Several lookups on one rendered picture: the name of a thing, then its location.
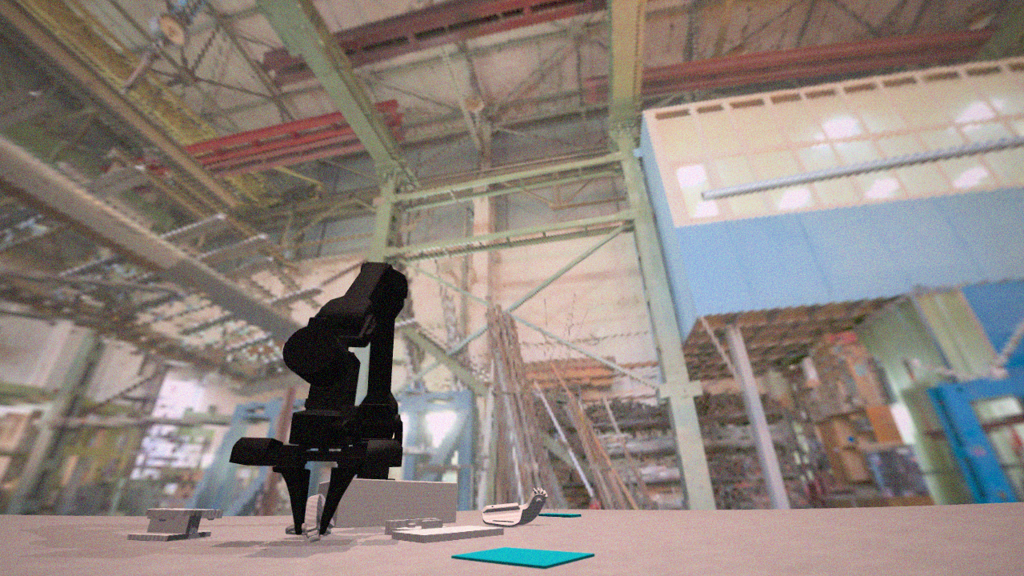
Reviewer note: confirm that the teal flat plate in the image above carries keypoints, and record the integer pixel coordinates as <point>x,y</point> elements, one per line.
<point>530,558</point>

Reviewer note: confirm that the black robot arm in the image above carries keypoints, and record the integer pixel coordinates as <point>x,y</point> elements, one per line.
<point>318,353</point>

